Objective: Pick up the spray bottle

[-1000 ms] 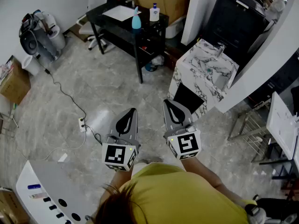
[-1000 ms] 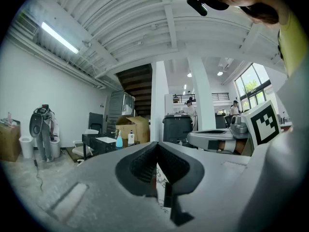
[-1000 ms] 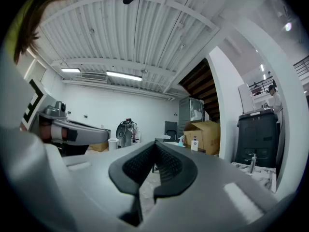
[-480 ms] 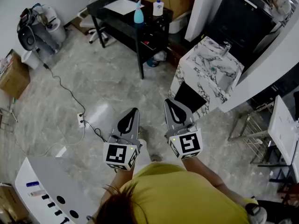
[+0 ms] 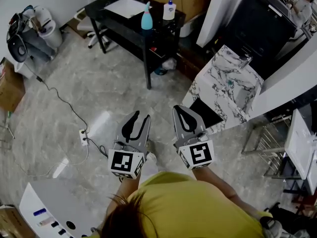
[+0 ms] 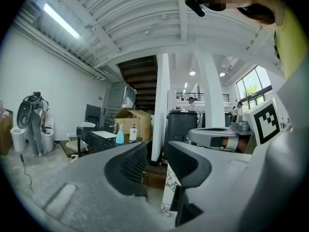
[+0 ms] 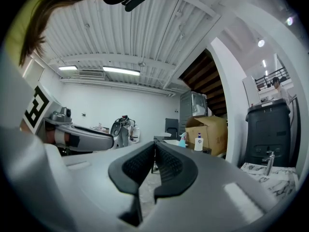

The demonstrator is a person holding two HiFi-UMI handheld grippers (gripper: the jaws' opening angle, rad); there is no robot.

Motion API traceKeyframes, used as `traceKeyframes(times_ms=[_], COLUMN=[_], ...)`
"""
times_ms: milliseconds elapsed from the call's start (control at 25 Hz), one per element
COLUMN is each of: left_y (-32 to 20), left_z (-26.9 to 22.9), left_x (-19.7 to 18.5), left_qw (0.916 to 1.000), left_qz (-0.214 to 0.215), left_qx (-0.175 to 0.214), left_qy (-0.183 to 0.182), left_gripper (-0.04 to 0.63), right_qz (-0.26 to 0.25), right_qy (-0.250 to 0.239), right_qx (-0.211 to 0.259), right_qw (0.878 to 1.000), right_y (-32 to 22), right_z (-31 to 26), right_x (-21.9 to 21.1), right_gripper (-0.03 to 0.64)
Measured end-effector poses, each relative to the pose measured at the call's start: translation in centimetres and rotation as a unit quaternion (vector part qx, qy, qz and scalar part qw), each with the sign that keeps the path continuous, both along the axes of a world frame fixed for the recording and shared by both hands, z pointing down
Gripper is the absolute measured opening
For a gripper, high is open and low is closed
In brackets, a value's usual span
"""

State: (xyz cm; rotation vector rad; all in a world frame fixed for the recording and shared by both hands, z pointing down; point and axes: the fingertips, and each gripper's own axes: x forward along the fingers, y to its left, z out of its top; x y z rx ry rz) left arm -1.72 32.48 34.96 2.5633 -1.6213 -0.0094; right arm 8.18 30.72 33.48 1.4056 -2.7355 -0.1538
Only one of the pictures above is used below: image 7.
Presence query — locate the black metal railing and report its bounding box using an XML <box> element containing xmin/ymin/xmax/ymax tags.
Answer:
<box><xmin>254</xmin><ymin>67</ymin><xmax>291</xmax><ymax>91</ymax></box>

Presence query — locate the chrome faucet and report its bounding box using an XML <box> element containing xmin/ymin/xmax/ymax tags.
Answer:
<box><xmin>261</xmin><ymin>150</ymin><xmax>276</xmax><ymax>179</ymax></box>

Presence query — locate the brown cardboard box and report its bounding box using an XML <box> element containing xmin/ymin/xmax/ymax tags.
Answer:
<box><xmin>185</xmin><ymin>115</ymin><xmax>228</xmax><ymax>157</ymax></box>

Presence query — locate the wooden staircase underside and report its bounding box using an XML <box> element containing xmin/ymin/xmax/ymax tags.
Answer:
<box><xmin>179</xmin><ymin>48</ymin><xmax>228</xmax><ymax>117</ymax></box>

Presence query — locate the white humanoid robot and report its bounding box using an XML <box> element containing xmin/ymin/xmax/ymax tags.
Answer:
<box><xmin>110</xmin><ymin>115</ymin><xmax>141</xmax><ymax>150</ymax></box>

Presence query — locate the white pump bottle blue cap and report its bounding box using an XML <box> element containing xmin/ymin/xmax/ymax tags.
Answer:
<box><xmin>194</xmin><ymin>132</ymin><xmax>204</xmax><ymax>152</ymax></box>

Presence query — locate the black chair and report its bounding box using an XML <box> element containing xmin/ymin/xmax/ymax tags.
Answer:
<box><xmin>165</xmin><ymin>117</ymin><xmax>180</xmax><ymax>139</ymax></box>

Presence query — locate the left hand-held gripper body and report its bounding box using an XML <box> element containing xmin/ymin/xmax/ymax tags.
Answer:
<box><xmin>23</xmin><ymin>84</ymin><xmax>73</xmax><ymax>152</ymax></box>

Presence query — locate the teal spray bottle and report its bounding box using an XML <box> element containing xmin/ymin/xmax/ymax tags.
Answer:
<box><xmin>179</xmin><ymin>132</ymin><xmax>188</xmax><ymax>148</ymax></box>

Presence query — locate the long ceiling light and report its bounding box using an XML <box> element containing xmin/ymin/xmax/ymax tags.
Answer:
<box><xmin>102</xmin><ymin>65</ymin><xmax>141</xmax><ymax>77</ymax></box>

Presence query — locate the short ceiling light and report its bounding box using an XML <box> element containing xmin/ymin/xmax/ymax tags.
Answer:
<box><xmin>57</xmin><ymin>65</ymin><xmax>79</xmax><ymax>72</ymax></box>

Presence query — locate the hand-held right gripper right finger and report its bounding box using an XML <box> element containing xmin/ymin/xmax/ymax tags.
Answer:
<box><xmin>154</xmin><ymin>141</ymin><xmax>279</xmax><ymax>218</ymax></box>

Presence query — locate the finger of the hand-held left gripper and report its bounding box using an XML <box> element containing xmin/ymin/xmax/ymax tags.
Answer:
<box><xmin>55</xmin><ymin>124</ymin><xmax>115</xmax><ymax>152</ymax></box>

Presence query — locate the person's left hand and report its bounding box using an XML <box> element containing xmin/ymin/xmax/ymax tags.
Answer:
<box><xmin>45</xmin><ymin>130</ymin><xmax>56</xmax><ymax>145</ymax></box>

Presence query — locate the marble sink counter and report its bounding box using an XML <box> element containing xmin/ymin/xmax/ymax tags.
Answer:
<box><xmin>240</xmin><ymin>162</ymin><xmax>299</xmax><ymax>200</ymax></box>

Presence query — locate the black plastic bin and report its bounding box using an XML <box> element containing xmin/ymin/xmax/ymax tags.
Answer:
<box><xmin>245</xmin><ymin>98</ymin><xmax>291</xmax><ymax>168</ymax></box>

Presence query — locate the ceiling air vent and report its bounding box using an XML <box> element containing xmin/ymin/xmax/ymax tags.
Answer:
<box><xmin>78</xmin><ymin>69</ymin><xmax>105</xmax><ymax>78</ymax></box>

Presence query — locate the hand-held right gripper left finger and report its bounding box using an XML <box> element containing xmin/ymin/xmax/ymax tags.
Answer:
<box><xmin>62</xmin><ymin>141</ymin><xmax>155</xmax><ymax>227</ymax></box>

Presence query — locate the white board panel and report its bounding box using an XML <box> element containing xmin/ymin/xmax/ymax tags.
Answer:
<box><xmin>242</xmin><ymin>75</ymin><xmax>262</xmax><ymax>104</ymax></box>

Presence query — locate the grey metal cabinet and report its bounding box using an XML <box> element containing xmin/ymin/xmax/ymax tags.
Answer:
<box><xmin>179</xmin><ymin>90</ymin><xmax>209</xmax><ymax>131</ymax></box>

